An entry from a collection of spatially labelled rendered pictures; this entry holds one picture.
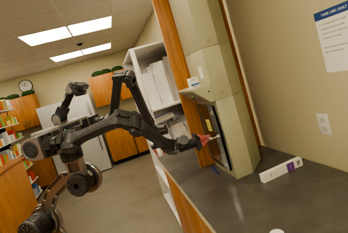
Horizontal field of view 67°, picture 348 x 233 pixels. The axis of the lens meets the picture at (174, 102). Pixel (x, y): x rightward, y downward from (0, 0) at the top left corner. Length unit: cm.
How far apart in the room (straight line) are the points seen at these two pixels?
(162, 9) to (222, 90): 72
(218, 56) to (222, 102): 26
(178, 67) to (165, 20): 32
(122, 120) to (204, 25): 70
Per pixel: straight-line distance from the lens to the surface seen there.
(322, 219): 121
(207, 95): 148
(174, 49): 183
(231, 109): 154
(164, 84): 272
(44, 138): 153
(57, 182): 203
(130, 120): 123
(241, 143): 159
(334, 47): 137
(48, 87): 709
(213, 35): 153
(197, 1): 155
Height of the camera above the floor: 160
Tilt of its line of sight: 5 degrees down
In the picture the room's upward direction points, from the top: 16 degrees counter-clockwise
